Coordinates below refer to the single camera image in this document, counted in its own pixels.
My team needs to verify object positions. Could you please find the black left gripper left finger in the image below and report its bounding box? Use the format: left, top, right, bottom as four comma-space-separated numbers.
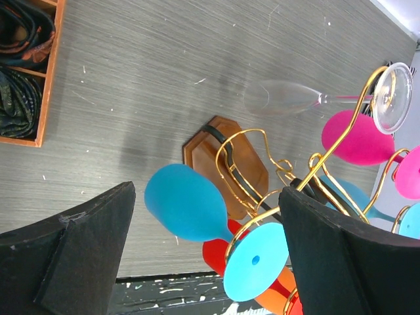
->
1, 181, 136, 314

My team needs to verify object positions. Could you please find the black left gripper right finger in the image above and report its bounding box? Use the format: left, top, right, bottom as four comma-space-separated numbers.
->
278, 187, 419, 314

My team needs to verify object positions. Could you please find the blue wine glass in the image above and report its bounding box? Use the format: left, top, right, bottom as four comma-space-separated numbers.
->
320, 175, 419, 239
144, 163, 289, 302

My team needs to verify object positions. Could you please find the pink wine glass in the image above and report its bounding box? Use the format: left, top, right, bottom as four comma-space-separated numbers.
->
322, 110, 419, 200

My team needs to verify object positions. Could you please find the clear champagne flute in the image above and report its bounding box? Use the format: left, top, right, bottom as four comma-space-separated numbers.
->
243, 62, 414, 135

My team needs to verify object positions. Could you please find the orange wine glass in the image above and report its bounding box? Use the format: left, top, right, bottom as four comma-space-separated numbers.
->
255, 266, 296, 314

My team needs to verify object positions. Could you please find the red wine glass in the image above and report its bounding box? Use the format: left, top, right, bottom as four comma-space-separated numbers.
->
202, 222, 303, 314

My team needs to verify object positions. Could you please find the striped black white cloth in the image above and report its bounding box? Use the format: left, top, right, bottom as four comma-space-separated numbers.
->
369, 62, 415, 135

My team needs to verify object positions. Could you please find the green patterned rolled cloth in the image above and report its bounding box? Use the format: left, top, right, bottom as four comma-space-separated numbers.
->
1, 66, 42, 138

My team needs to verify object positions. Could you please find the dark patterned rolled cloth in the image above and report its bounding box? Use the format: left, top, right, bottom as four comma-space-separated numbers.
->
1, 1, 56, 70

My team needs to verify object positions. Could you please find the wooden compartment tray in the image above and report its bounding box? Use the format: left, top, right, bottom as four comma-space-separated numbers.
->
1, 1, 66, 147

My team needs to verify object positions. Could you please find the gold wire glass rack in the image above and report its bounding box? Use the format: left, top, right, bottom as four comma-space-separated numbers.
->
182, 66, 411, 315

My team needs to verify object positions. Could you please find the black mounting base plate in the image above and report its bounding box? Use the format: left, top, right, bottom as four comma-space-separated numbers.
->
107, 272, 270, 314

